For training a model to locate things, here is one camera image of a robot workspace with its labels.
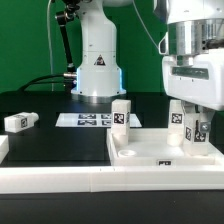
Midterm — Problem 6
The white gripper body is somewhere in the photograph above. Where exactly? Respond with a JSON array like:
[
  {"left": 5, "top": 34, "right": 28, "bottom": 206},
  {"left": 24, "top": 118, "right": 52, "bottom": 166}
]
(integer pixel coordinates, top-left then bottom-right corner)
[{"left": 162, "top": 49, "right": 224, "bottom": 111}]

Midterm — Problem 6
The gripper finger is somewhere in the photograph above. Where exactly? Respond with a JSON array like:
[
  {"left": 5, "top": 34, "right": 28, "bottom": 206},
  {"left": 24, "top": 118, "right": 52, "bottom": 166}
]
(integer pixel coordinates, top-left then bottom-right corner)
[
  {"left": 198, "top": 107, "right": 215, "bottom": 133},
  {"left": 181, "top": 101, "right": 195, "bottom": 114}
]

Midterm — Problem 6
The white square tabletop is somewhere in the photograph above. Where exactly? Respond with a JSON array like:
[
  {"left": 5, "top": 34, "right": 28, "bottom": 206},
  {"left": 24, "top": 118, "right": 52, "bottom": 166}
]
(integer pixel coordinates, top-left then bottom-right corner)
[{"left": 107, "top": 128, "right": 224, "bottom": 167}]

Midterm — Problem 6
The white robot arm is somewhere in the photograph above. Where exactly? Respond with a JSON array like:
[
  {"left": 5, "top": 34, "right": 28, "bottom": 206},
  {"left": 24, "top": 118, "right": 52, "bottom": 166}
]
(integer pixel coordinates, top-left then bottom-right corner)
[{"left": 63, "top": 0, "right": 224, "bottom": 113}]

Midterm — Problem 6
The white obstacle fence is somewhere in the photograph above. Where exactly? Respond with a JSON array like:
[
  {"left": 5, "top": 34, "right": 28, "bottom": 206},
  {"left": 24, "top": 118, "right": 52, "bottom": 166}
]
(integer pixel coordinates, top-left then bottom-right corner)
[{"left": 0, "top": 133, "right": 224, "bottom": 195}]

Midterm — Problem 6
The grey thin cable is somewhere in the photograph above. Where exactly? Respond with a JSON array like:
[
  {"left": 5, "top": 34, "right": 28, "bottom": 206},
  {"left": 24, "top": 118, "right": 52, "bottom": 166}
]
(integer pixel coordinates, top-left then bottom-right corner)
[{"left": 131, "top": 0, "right": 161, "bottom": 51}]

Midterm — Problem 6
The black cable bundle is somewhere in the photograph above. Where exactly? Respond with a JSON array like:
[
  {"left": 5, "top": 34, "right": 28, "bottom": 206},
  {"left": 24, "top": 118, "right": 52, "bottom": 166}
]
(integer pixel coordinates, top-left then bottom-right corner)
[{"left": 18, "top": 73, "right": 78, "bottom": 93}]

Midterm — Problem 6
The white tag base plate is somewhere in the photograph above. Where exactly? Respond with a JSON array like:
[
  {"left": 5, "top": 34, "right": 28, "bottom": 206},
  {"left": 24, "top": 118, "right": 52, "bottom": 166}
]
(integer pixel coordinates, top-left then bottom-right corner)
[{"left": 56, "top": 113, "right": 141, "bottom": 128}]

